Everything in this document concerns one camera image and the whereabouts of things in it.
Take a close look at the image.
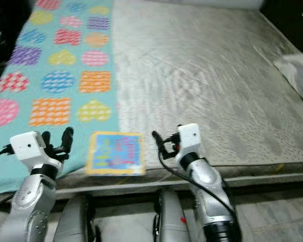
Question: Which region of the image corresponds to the robot leg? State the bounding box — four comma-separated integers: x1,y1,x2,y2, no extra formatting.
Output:
153,188,191,242
52,193,97,242

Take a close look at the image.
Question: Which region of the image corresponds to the teal patterned blanket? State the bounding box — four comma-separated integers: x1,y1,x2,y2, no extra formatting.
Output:
0,0,123,198

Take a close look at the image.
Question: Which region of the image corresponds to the dark bed frame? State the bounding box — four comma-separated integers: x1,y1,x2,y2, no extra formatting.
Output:
0,176,303,212

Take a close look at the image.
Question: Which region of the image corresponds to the yellow blue children's board book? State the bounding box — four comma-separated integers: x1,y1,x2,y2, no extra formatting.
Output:
86,131,146,176

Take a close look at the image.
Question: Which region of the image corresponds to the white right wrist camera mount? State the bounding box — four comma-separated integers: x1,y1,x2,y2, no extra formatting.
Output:
174,123,202,163

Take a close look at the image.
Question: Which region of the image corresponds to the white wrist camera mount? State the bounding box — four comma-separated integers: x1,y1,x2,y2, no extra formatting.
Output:
174,123,202,163
10,131,49,168

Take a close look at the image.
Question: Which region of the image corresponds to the white quilted mattress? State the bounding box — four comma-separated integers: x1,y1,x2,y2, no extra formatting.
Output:
66,0,303,188

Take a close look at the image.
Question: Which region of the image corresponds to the black bag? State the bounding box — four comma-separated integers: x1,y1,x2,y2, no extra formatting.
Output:
0,0,34,92

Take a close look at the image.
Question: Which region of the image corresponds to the robot left leg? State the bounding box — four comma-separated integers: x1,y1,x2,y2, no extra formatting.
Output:
52,193,97,242

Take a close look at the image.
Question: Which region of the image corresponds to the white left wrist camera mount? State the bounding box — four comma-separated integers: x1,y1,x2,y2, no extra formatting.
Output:
10,131,49,168

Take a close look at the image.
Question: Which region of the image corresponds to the robot right leg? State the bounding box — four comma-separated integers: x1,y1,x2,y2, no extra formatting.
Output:
153,188,191,242

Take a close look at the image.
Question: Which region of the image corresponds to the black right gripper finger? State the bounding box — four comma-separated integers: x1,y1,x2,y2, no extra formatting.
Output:
151,130,168,160

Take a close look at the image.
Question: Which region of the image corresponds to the white printed pillow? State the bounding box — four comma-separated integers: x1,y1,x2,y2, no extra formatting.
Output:
272,52,303,115

